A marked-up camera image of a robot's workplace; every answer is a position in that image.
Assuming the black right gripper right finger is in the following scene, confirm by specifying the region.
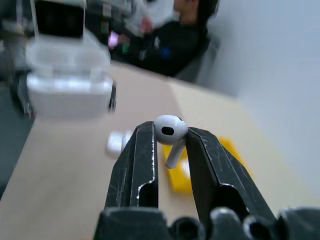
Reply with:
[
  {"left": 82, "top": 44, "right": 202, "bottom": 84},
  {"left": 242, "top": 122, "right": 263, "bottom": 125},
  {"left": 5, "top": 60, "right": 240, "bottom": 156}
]
[{"left": 186, "top": 126, "right": 278, "bottom": 222}]

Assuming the person in black jacket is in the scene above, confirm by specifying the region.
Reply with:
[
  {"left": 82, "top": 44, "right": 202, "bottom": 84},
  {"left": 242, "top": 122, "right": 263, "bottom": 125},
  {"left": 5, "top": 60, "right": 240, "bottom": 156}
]
[{"left": 109, "top": 0, "right": 221, "bottom": 77}]

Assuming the pink phone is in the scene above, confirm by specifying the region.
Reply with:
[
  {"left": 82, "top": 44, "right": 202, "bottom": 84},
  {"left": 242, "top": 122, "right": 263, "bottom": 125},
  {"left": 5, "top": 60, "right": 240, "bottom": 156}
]
[{"left": 108, "top": 30, "right": 120, "bottom": 49}]

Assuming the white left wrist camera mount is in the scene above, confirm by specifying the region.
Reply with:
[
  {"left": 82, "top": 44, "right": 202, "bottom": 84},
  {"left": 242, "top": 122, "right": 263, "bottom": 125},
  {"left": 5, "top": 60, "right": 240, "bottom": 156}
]
[{"left": 30, "top": 0, "right": 89, "bottom": 43}]

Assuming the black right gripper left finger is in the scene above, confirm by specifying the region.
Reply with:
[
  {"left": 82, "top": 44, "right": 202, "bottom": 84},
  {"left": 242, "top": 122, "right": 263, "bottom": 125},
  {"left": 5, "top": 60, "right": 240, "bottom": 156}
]
[{"left": 104, "top": 121, "right": 159, "bottom": 209}]

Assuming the white earbud charging case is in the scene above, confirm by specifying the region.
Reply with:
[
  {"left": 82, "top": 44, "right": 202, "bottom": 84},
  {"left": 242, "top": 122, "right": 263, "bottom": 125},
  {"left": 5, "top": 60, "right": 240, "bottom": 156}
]
[{"left": 25, "top": 32, "right": 114, "bottom": 119}]

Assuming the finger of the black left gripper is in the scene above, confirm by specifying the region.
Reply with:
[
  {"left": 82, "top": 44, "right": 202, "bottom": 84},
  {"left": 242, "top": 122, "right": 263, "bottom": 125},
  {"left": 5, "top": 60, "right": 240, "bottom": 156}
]
[
  {"left": 15, "top": 72, "right": 35, "bottom": 118},
  {"left": 107, "top": 79, "right": 119, "bottom": 113}
]

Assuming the white earbud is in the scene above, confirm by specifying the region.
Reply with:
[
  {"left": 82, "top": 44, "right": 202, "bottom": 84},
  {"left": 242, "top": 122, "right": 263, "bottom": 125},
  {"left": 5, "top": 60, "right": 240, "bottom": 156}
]
[
  {"left": 104, "top": 129, "right": 134, "bottom": 159},
  {"left": 152, "top": 114, "right": 189, "bottom": 169}
]

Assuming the yellow plastic bin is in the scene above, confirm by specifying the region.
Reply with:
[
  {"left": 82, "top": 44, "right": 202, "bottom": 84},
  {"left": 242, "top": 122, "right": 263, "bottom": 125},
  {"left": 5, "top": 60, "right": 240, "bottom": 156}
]
[{"left": 161, "top": 136, "right": 254, "bottom": 193}]

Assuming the grey chair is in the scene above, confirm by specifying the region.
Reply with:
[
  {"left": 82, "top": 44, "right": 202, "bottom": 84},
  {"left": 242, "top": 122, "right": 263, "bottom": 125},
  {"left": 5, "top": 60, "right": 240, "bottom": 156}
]
[{"left": 174, "top": 34, "right": 222, "bottom": 83}]

